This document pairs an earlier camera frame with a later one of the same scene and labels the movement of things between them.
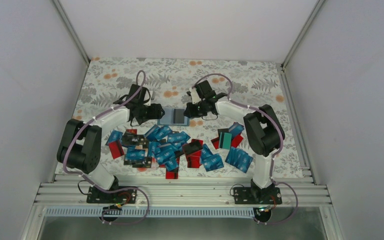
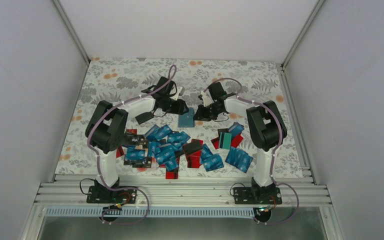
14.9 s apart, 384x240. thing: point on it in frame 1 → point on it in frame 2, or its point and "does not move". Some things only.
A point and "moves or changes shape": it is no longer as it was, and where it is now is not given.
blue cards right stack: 239,159 does not move
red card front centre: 171,175 does not move
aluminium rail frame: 180,190 does not move
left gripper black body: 145,114 → 171,108
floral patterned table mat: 173,118 does not move
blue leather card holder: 173,117 moves or changes shape
